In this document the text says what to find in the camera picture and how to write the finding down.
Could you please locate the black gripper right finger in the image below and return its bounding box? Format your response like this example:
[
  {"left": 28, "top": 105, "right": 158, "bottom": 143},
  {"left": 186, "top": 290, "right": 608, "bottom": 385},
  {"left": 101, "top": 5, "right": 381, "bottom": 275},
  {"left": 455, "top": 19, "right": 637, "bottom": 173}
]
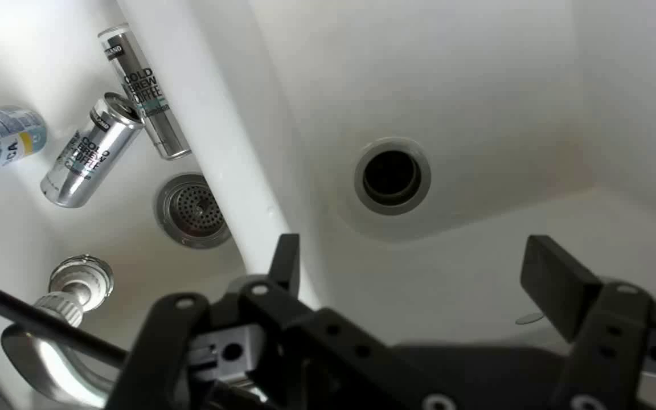
[{"left": 520, "top": 234, "right": 656, "bottom": 410}]

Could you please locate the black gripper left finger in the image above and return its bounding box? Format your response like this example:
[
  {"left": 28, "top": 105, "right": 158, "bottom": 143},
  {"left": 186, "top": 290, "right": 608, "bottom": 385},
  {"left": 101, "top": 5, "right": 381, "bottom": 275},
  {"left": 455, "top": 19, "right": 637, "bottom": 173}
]
[{"left": 105, "top": 232, "right": 452, "bottom": 410}]

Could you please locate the chrome sink faucet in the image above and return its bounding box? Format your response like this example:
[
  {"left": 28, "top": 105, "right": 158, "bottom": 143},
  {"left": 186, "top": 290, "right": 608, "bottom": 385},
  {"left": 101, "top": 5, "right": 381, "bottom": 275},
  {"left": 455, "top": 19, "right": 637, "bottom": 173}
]
[{"left": 0, "top": 253, "right": 130, "bottom": 407}]

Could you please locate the metal sink strainer drain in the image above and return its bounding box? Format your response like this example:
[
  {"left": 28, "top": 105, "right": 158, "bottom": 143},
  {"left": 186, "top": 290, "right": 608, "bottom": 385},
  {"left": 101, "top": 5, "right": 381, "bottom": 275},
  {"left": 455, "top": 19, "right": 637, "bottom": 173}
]
[{"left": 153, "top": 171, "right": 232, "bottom": 251}]

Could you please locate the open dark sink drain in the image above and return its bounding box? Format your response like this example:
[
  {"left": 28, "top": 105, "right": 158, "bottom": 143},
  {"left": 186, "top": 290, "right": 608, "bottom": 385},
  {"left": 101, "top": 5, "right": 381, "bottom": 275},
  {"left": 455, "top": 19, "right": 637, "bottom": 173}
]
[{"left": 352, "top": 137, "right": 432, "bottom": 217}]

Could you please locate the long slim silver can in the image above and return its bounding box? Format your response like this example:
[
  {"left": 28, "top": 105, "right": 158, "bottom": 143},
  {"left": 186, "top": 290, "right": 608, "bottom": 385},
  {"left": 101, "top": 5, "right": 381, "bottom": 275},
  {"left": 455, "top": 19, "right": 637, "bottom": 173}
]
[{"left": 97, "top": 24, "right": 191, "bottom": 161}]

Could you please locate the white double basin sink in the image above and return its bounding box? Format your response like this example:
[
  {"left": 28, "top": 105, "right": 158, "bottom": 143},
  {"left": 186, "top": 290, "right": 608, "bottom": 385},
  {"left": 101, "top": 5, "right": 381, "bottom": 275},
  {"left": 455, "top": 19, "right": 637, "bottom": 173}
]
[{"left": 0, "top": 0, "right": 656, "bottom": 410}]

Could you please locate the blue and white can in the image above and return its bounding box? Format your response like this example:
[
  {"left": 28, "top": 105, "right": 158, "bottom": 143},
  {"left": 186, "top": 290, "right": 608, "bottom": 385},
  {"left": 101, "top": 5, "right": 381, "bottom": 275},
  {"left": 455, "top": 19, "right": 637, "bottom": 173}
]
[{"left": 0, "top": 105, "right": 51, "bottom": 179}]

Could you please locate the black cable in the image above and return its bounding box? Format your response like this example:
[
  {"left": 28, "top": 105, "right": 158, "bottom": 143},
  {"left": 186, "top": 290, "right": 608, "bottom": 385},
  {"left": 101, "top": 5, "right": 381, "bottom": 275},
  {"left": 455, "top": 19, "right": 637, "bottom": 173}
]
[{"left": 0, "top": 269, "right": 130, "bottom": 366}]

